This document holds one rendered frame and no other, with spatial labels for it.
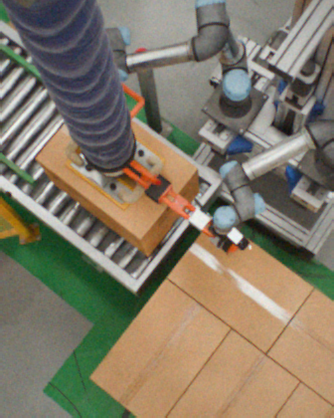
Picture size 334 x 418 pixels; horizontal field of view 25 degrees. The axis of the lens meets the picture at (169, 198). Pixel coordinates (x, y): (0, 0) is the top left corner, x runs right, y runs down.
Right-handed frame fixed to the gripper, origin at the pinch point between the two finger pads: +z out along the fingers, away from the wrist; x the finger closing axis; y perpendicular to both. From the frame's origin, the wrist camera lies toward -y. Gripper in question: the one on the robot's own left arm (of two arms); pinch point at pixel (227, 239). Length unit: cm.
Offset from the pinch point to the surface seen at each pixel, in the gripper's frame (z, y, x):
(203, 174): 62, 36, -30
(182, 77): 121, 95, -85
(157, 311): 67, 12, 36
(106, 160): -21, 54, 8
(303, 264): 122, -29, -37
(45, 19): -139, 52, 9
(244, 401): 67, -46, 44
